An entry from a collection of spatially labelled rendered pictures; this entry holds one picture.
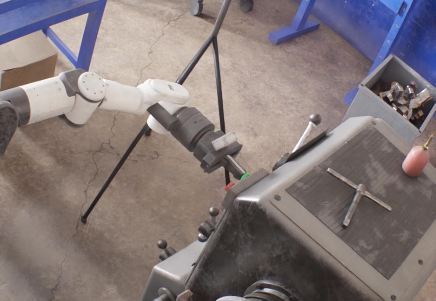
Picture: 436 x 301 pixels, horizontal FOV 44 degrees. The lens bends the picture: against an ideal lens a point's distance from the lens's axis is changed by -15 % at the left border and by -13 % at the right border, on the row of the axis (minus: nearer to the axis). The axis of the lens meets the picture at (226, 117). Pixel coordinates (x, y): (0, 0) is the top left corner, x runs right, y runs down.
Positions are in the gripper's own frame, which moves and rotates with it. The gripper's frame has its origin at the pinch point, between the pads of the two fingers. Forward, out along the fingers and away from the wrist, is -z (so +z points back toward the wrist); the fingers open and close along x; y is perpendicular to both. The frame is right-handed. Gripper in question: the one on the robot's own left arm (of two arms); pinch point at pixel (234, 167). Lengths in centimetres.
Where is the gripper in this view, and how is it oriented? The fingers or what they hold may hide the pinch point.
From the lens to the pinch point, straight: 145.3
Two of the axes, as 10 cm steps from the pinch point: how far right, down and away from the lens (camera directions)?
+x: -6.4, 3.3, -7.0
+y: 3.1, -7.2, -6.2
